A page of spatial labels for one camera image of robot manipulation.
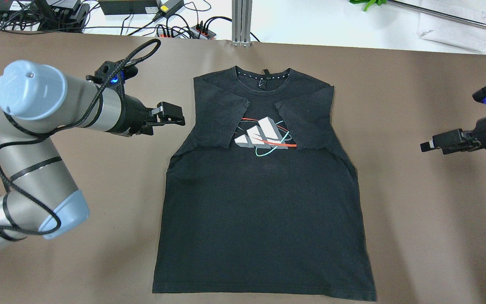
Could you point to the metal rod on table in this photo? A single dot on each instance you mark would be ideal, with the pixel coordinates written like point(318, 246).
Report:
point(438, 14)

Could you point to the green plastic clamp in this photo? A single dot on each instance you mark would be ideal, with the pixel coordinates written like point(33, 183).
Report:
point(368, 3)

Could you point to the black power adapter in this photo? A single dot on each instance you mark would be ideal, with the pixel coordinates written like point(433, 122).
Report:
point(130, 7)

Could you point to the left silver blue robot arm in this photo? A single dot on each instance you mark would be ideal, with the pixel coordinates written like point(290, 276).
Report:
point(36, 101)

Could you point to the aluminium frame post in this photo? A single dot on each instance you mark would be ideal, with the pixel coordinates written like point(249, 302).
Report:
point(241, 23)

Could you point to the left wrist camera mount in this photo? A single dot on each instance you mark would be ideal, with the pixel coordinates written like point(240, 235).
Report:
point(113, 76)

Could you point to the black printed t-shirt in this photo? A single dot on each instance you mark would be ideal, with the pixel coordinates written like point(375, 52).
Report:
point(261, 197)

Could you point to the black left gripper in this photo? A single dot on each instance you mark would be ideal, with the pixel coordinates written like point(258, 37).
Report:
point(133, 114)

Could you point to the white cloth on table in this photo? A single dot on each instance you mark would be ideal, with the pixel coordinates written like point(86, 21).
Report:
point(432, 28)

